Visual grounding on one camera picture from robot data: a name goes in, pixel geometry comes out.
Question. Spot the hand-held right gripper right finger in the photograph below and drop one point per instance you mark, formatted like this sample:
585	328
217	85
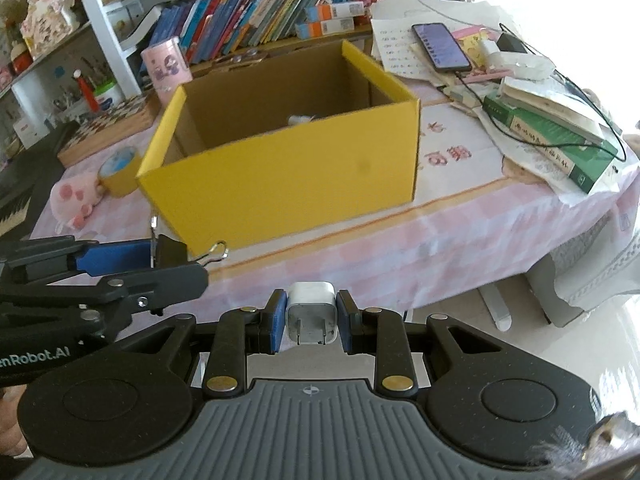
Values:
349	325

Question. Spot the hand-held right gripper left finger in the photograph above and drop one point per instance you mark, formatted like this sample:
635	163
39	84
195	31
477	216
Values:
277	325

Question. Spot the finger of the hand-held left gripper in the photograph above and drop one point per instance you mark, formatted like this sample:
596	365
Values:
150	285
115	257

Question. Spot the white charger plug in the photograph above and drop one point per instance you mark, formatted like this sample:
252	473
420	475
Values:
310	305

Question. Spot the black binder clip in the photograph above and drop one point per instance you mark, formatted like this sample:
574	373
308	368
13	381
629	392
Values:
172	250

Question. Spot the yellow tape roll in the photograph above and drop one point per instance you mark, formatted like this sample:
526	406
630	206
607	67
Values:
117	175

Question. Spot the yellow cardboard box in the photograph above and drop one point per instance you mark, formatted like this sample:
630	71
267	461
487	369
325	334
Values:
300	175

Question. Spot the blue white spray bottle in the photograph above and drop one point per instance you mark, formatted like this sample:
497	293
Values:
299	120

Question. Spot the pink checkered cloth desktop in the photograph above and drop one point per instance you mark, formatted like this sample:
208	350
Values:
400	260

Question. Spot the person's left hand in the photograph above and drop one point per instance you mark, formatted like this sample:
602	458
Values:
9	420

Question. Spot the pink plush toy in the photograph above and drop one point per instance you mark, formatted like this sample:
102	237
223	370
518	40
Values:
75	200

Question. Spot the black electronic keyboard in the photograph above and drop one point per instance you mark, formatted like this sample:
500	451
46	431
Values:
25	185

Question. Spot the wooden chessboard box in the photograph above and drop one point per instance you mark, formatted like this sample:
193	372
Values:
105	132

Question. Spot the white table leg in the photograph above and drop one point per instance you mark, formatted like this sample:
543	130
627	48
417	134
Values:
497	310

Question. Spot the white box red label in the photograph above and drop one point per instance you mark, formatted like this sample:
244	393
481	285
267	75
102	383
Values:
27	134

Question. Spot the white tub green lid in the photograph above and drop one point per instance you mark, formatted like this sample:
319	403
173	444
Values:
107	95

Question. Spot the red white bottle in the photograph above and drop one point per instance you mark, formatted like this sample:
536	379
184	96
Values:
87	92

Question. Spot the white orange-bordered desk mat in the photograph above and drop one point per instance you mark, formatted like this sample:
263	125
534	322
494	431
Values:
450	180

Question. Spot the pink cartoon cup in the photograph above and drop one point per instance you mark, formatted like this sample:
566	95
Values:
167	72

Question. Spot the red white round jar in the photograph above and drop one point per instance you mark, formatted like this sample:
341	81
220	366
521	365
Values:
21	60

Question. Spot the white bookshelf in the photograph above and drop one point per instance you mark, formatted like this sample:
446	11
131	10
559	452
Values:
102	25

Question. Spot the pink doll figurine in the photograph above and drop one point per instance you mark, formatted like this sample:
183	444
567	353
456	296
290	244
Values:
47	22

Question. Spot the white lace cloth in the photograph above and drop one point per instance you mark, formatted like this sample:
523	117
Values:
600	260

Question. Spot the grey fur cuff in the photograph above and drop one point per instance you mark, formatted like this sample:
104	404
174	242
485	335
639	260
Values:
575	452

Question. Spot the green thick book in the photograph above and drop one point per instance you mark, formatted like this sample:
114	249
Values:
555	150

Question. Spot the row of colourful books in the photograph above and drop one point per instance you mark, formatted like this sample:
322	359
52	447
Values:
240	15

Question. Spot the white paper sheets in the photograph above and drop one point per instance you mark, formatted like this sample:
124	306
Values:
395	45

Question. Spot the black smartphone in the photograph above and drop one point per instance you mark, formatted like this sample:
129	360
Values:
441	47

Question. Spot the white paperback book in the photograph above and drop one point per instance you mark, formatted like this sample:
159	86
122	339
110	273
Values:
555	110

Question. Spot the orange blue white carton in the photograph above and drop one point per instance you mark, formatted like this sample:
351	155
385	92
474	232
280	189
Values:
325	27
335	11

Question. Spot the pink notepad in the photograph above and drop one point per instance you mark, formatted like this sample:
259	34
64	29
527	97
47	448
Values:
475	42

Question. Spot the white plastic case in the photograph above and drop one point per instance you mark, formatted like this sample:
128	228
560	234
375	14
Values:
522	65

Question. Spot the black power adapter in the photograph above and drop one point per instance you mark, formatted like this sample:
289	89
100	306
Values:
511	44

